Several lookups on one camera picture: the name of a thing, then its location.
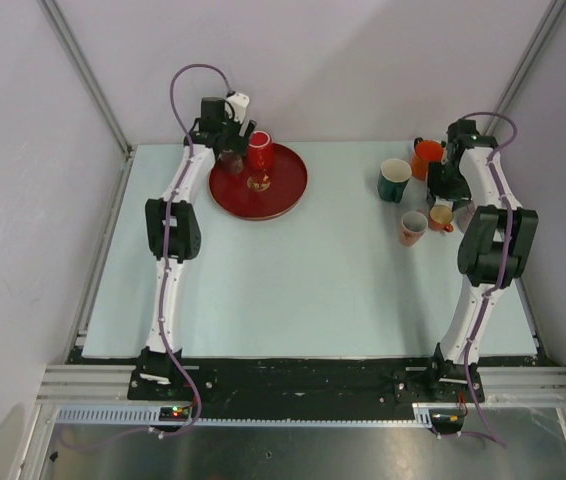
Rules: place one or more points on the large red mug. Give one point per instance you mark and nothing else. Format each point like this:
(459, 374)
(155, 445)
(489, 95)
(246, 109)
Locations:
(260, 152)

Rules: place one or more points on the small circuit board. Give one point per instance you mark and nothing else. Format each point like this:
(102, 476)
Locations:
(174, 413)

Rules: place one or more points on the round red tray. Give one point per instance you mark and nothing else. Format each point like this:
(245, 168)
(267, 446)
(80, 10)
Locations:
(261, 194)

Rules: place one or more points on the brown patterned mug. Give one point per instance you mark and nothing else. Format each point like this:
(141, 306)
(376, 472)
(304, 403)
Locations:
(231, 162)

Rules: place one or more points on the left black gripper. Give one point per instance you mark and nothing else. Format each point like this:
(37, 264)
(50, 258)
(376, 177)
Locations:
(238, 143)

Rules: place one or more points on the lilac ribbed mug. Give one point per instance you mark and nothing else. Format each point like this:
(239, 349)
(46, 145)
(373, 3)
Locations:
(464, 216)

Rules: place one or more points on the small pink square mug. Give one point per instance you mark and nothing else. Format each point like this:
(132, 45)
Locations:
(412, 227)

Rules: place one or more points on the large orange mug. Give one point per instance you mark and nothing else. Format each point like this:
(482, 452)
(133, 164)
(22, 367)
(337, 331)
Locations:
(425, 152)

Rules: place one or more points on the aluminium frame rail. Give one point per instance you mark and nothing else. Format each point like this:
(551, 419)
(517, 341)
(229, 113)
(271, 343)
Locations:
(108, 384)

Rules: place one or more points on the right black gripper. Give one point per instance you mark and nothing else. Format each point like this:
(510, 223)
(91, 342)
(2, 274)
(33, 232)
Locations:
(436, 189)

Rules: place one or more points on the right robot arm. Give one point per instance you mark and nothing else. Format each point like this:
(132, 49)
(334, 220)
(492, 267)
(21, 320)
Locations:
(492, 253)

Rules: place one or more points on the small orange cup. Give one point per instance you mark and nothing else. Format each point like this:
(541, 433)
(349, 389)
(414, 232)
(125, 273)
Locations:
(440, 218)

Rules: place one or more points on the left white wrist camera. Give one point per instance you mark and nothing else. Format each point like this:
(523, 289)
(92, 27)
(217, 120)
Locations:
(236, 106)

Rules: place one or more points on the dark green mug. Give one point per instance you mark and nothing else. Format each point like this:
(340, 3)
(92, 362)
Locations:
(394, 176)

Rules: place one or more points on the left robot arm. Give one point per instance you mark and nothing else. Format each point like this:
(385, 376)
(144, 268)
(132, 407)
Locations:
(173, 233)

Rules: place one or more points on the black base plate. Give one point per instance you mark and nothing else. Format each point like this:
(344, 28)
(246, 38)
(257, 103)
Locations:
(298, 389)

